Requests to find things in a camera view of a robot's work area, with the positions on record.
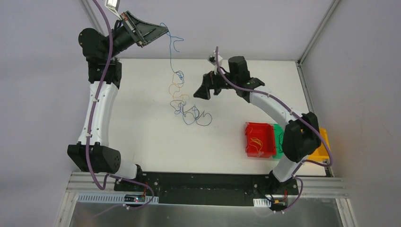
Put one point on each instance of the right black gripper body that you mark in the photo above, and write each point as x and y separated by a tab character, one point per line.
214	79

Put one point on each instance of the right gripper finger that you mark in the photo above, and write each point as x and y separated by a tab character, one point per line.
203	92
218	87

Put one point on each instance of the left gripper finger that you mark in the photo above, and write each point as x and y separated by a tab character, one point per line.
149	33
134	23

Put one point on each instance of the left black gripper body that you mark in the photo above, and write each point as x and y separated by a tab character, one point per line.
132	29

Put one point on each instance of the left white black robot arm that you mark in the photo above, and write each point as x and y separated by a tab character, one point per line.
92	153

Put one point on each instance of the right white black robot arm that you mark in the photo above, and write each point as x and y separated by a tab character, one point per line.
301	130

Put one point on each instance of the red plastic bin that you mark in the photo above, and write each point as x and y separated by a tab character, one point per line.
260	140

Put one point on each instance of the green plastic bin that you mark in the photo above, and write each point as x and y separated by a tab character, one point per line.
278	134

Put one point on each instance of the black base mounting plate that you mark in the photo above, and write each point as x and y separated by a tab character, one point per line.
214	197

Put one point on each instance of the yellow plastic bin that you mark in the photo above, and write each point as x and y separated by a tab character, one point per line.
321	154

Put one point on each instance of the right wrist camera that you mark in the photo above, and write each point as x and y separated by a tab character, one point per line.
215	60

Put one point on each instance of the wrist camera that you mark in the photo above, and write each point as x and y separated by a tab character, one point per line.
215	60
112	5

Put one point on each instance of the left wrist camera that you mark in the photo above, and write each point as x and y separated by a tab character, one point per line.
112	5

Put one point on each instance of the aluminium frame rail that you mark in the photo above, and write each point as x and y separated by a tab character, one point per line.
164	183

